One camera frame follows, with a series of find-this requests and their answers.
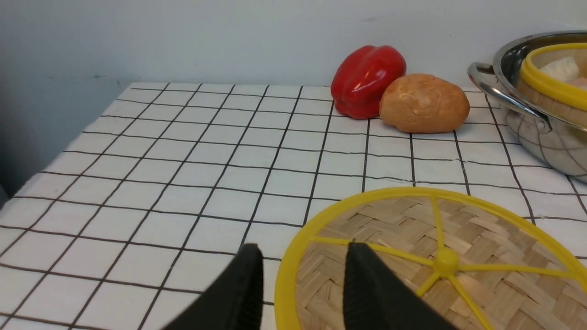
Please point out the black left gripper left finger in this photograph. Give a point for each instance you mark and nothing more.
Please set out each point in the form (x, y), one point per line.
(234, 301)

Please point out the bamboo steamer lid yellow rim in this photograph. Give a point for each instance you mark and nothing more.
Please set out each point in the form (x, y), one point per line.
(475, 263)

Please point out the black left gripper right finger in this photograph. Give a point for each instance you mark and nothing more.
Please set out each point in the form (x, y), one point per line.
(376, 299)

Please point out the red bell pepper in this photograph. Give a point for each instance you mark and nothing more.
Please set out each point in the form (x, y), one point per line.
(361, 80)

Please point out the brown potato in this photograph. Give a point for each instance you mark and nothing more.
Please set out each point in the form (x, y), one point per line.
(424, 104)

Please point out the stainless steel two-handled pot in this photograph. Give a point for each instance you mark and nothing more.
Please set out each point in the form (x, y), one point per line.
(557, 143)

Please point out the white pleated dumpling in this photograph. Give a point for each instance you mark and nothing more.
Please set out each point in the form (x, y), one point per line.
(564, 69)

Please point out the bamboo steamer basket yellow rim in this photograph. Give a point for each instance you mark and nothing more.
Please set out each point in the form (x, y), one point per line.
(566, 101)

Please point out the white checkered tablecloth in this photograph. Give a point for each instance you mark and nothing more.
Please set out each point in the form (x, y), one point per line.
(139, 214)

